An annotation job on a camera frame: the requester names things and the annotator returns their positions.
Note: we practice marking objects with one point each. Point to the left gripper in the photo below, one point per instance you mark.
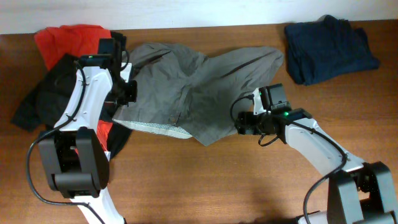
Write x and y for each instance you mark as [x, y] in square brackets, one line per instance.
[132, 94]

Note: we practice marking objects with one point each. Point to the grey shorts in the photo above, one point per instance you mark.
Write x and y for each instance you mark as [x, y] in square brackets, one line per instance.
[180, 87]

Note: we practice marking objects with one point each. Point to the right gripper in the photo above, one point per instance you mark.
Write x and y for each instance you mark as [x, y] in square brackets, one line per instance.
[244, 123]

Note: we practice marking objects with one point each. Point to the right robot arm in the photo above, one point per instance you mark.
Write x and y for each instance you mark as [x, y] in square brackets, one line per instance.
[358, 192]

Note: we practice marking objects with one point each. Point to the red t-shirt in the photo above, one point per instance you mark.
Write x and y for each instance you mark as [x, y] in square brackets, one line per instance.
[60, 47]

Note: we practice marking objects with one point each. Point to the folded navy blue garment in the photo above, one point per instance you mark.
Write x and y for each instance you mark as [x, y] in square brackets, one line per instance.
[321, 50]

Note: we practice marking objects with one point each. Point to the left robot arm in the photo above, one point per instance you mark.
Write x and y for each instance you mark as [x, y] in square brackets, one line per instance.
[73, 158]

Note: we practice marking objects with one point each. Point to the black t-shirt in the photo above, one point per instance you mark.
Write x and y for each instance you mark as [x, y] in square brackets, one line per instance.
[26, 116]

